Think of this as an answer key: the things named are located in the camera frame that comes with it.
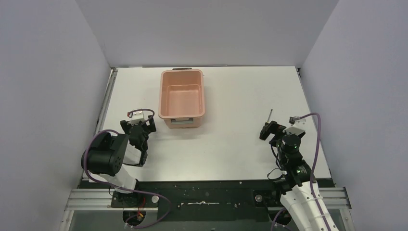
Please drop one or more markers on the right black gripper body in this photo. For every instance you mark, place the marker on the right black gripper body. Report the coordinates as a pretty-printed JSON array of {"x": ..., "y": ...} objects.
[{"x": 276, "y": 141}]

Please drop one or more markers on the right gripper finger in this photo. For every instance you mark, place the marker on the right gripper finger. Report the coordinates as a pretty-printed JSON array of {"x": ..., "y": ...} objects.
[
  {"x": 264, "y": 133},
  {"x": 273, "y": 125}
]

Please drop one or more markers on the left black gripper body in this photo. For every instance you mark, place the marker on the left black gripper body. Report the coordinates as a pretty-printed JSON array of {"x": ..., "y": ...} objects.
[{"x": 140, "y": 128}]

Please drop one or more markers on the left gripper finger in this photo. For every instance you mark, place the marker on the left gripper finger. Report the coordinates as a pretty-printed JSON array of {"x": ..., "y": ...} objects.
[
  {"x": 150, "y": 124},
  {"x": 124, "y": 125}
]

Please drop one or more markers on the black yellow handled screwdriver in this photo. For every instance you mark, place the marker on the black yellow handled screwdriver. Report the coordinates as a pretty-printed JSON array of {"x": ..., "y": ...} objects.
[{"x": 268, "y": 119}]

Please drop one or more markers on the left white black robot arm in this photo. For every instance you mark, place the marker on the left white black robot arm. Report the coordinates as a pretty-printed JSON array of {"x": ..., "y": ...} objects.
[{"x": 109, "y": 153}]

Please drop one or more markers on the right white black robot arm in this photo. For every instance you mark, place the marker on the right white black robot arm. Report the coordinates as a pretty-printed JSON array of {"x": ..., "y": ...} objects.
[{"x": 297, "y": 189}]

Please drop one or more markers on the pink plastic bin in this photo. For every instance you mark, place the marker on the pink plastic bin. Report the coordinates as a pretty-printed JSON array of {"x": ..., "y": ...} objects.
[{"x": 181, "y": 99}]

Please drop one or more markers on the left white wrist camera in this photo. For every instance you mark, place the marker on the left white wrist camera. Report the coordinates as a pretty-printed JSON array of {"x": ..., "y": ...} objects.
[{"x": 136, "y": 117}]

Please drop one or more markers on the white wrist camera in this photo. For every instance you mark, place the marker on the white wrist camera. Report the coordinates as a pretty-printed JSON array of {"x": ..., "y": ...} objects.
[
  {"x": 296, "y": 127},
  {"x": 136, "y": 117}
]

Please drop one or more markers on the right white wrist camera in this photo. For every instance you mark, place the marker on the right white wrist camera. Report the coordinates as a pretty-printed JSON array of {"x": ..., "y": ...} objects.
[{"x": 296, "y": 127}]

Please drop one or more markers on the aluminium left side rail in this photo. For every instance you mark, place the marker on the aluminium left side rail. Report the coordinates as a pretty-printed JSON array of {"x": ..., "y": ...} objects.
[{"x": 105, "y": 104}]

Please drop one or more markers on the aluminium rail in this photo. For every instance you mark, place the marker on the aluminium rail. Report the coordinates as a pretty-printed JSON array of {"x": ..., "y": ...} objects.
[
  {"x": 101, "y": 200},
  {"x": 105, "y": 104}
]

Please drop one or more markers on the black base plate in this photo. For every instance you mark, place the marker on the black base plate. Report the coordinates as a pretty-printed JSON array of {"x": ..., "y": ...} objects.
[{"x": 227, "y": 200}]

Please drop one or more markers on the aluminium front rail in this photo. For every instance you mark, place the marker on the aluminium front rail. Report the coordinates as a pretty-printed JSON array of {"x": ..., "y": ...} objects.
[{"x": 101, "y": 200}]

